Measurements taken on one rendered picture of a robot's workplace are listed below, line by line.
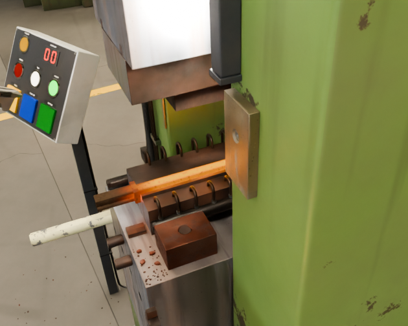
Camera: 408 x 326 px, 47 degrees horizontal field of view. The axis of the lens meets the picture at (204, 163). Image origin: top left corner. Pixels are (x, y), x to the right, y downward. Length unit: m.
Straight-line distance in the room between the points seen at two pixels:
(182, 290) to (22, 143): 2.45
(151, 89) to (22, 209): 1.97
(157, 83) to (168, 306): 0.50
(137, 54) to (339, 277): 0.50
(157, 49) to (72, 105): 0.64
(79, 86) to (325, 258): 0.93
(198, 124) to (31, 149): 2.10
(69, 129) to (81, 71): 0.18
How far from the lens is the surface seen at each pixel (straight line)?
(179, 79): 0.94
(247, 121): 0.72
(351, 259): 0.80
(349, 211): 0.71
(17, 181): 3.04
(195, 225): 1.06
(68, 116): 1.45
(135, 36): 0.82
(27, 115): 1.57
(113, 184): 1.28
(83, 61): 1.42
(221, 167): 1.18
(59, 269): 2.41
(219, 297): 1.16
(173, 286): 1.07
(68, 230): 1.64
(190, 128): 1.33
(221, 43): 0.71
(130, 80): 0.91
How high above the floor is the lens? 1.72
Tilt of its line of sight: 36 degrees down
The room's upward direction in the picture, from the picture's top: 3 degrees counter-clockwise
